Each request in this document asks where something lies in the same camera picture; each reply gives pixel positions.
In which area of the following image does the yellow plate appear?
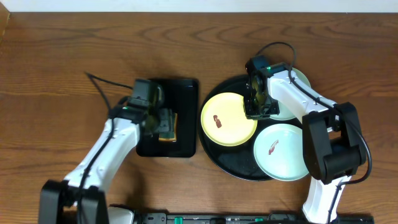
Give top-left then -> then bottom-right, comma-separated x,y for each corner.
200,92 -> 257,147

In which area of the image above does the green yellow sponge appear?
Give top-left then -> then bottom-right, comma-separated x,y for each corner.
159,113 -> 178,142

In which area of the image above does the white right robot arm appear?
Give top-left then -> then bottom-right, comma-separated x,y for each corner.
244,62 -> 372,223

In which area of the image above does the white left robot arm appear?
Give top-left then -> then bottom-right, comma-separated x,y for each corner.
38,80 -> 165,223

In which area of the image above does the black rectangular tray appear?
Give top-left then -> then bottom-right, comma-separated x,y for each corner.
136,78 -> 198,158

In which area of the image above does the black round tray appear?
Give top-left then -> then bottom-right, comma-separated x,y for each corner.
198,75 -> 302,181

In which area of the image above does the light green plate rear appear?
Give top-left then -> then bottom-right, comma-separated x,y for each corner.
270,68 -> 311,121

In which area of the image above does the light green plate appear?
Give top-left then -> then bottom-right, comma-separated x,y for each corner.
270,68 -> 311,121
254,124 -> 309,181

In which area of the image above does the light green plate front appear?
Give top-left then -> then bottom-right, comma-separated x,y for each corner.
254,124 -> 309,181

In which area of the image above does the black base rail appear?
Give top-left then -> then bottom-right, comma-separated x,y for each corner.
107,203 -> 376,224

